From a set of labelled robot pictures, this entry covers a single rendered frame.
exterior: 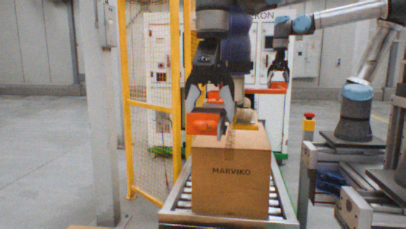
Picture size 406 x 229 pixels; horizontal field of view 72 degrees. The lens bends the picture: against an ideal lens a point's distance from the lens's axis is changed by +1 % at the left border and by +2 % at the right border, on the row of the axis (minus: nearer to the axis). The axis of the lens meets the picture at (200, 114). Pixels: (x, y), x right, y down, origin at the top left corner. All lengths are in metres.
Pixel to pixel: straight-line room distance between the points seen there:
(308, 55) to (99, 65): 8.56
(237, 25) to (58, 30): 11.09
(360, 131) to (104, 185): 1.86
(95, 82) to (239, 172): 1.31
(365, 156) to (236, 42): 0.74
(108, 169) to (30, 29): 10.64
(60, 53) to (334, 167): 11.28
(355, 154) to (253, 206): 0.54
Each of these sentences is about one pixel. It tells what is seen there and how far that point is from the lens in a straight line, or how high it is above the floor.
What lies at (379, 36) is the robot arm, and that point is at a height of 1.48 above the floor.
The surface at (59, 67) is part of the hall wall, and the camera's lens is 12.05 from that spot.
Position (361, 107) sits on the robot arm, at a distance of 1.36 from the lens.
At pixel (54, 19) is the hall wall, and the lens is 12.13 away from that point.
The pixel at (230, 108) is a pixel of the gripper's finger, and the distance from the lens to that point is 0.64.
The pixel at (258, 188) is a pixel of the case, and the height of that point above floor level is 0.74.
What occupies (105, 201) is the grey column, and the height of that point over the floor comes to 0.25.
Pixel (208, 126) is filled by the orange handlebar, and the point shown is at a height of 1.24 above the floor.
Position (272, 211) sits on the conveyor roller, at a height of 0.54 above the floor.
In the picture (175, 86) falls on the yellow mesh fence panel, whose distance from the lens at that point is 2.09.
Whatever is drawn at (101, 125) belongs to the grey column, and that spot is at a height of 0.89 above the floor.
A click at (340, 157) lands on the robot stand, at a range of 1.38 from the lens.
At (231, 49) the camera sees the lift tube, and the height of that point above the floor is 1.42.
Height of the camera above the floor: 1.38
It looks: 11 degrees down
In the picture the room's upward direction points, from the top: straight up
